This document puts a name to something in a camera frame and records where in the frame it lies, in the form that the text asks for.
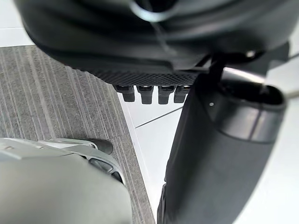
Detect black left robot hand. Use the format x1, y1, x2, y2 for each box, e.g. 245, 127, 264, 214
13, 0, 299, 224

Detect grey striped floor mat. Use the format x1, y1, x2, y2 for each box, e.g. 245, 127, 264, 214
0, 44, 157, 224

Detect silver robot leg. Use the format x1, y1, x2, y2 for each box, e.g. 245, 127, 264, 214
0, 137, 132, 224

